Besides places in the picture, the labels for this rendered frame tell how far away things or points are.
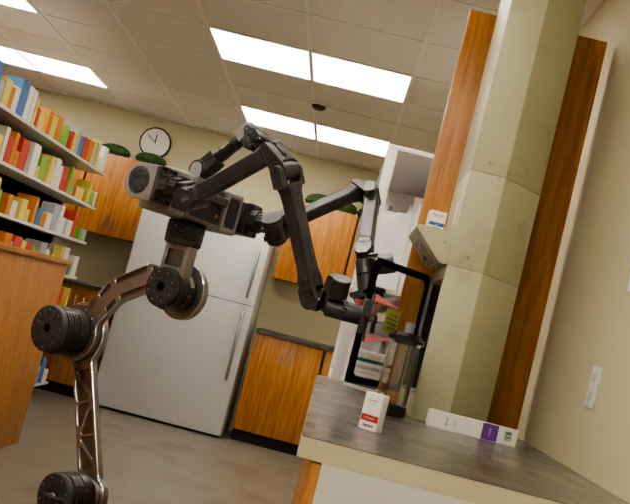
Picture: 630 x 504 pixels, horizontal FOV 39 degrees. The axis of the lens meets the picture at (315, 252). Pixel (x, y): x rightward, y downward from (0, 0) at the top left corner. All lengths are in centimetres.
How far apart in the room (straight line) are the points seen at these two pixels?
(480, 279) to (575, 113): 81
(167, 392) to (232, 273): 114
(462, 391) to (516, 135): 79
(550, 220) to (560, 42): 61
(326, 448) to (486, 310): 122
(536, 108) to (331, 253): 521
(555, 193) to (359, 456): 173
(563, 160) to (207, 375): 497
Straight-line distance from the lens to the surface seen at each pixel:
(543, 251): 315
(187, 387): 767
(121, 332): 777
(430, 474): 167
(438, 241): 272
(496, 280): 279
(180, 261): 314
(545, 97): 293
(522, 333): 312
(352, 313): 257
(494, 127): 280
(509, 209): 280
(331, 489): 167
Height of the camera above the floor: 114
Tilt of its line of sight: 4 degrees up
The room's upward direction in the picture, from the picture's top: 14 degrees clockwise
